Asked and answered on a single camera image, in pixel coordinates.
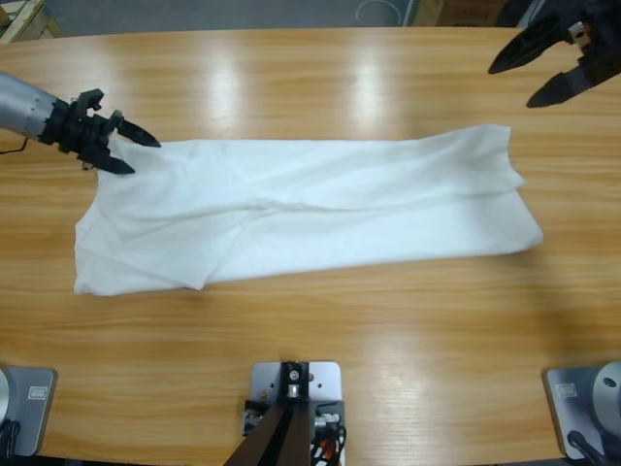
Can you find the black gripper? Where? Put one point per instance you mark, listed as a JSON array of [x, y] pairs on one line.
[[601, 43], [80, 133]]

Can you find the white t-shirt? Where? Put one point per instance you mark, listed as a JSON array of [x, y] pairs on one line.
[[301, 213]]

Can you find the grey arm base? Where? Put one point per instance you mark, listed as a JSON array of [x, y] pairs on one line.
[[34, 417], [572, 403]]

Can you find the grey metal equipment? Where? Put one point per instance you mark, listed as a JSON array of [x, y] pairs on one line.
[[526, 9]]

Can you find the cardboard box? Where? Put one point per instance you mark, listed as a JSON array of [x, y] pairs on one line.
[[456, 9]]

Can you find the wooden crate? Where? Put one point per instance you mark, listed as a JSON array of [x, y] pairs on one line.
[[24, 19]]

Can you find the small electronics module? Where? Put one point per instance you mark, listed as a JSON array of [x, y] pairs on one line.
[[252, 420], [327, 417]]

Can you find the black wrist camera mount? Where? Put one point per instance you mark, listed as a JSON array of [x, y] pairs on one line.
[[89, 102]]

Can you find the white mount plate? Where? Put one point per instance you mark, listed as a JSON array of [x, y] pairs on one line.
[[325, 383]]

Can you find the dark camera post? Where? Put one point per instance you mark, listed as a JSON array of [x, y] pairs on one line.
[[286, 437]]

